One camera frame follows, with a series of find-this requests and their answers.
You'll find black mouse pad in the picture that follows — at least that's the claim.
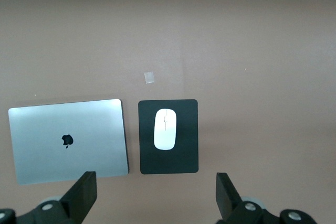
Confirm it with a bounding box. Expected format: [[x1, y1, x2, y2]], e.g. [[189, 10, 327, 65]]
[[138, 99, 199, 175]]

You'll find grey Apple laptop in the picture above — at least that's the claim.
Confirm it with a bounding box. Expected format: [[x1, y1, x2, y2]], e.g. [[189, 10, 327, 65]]
[[7, 99, 130, 185]]

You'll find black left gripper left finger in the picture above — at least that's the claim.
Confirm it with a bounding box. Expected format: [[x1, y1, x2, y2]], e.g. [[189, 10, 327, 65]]
[[18, 170, 98, 224]]

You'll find white computer mouse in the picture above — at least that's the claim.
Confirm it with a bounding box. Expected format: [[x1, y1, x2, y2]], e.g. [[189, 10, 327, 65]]
[[153, 108, 177, 151]]

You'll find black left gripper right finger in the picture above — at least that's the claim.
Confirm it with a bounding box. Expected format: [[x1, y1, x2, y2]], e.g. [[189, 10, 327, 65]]
[[215, 173, 281, 224]]

